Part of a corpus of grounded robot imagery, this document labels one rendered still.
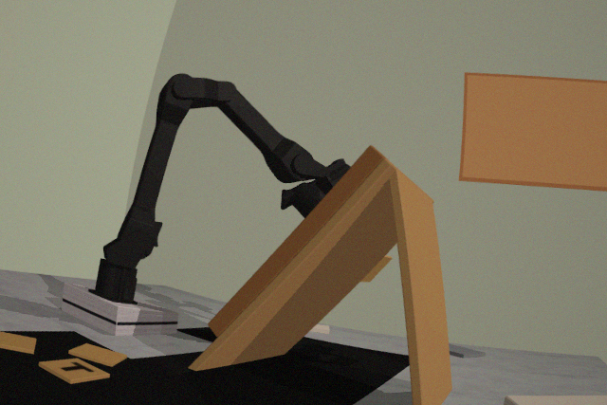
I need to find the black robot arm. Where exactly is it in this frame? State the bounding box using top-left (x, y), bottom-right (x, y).
top-left (88, 73), bottom-right (351, 304)

